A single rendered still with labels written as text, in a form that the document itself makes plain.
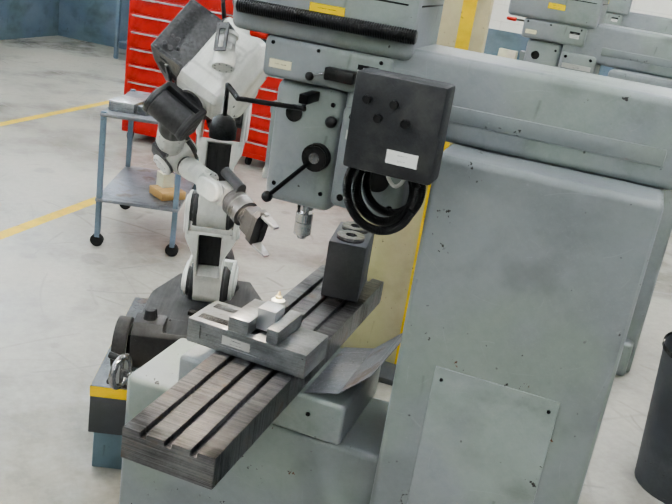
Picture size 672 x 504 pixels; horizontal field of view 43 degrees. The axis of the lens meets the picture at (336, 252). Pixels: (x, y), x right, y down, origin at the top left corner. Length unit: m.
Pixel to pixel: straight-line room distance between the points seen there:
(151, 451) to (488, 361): 0.80
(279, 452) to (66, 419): 1.45
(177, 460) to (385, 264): 2.42
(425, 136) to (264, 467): 1.13
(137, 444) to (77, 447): 1.57
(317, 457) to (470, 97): 1.05
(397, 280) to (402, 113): 2.44
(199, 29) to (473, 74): 0.98
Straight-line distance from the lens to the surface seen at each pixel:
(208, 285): 3.24
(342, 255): 2.70
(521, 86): 2.03
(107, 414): 3.20
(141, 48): 7.85
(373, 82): 1.83
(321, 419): 2.35
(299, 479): 2.48
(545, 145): 2.04
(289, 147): 2.22
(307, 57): 2.15
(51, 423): 3.70
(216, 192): 2.66
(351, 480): 2.42
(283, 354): 2.24
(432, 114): 1.80
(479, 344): 2.07
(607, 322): 2.01
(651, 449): 3.90
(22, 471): 3.44
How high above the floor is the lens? 1.98
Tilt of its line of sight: 20 degrees down
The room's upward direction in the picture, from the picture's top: 9 degrees clockwise
